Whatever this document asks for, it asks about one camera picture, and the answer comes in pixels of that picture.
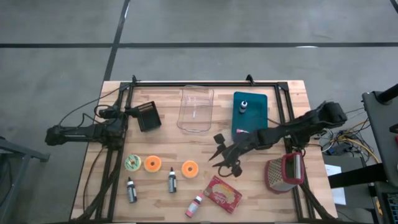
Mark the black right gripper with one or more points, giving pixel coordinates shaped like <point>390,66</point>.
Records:
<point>245,143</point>

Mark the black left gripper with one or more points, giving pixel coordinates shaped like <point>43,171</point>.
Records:
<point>112,112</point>

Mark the pink food colouring bottle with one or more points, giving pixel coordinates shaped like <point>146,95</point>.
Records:
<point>241,131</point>
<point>193,208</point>

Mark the red cookie package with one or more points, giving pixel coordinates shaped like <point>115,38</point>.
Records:
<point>222,194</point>

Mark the orange frosted toy donut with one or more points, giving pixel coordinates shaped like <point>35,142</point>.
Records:
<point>186,172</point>
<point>148,168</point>

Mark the green frosted toy donut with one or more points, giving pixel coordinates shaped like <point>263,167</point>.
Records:
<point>128,165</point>

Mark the black food colouring bottle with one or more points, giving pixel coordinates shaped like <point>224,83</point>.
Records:
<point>243,107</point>
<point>132,193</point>
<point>172,184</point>

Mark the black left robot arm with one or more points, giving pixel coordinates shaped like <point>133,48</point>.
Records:
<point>77,133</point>

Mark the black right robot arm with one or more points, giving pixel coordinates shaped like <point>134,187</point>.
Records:
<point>295,127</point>

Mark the black slotted plastic basket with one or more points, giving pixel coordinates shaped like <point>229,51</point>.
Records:
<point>150,119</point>

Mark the blue plastic bin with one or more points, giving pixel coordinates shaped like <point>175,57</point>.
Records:
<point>252,115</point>

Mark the clear plastic container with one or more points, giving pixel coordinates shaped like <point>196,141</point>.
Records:
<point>196,109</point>

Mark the white paper sheet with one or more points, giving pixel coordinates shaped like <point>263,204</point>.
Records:
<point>337,193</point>

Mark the grey metal stand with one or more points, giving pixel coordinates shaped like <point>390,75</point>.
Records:
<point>18,152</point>

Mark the black flat bar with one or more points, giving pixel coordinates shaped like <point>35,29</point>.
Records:
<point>354,175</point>

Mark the grey equipment cart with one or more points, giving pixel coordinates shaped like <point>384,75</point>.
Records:
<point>382,130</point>

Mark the black frame clamp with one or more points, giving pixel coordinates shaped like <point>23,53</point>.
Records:
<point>249,79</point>
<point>134,79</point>

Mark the black aluminium table frame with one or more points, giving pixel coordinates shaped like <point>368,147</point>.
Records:
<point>202,84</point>

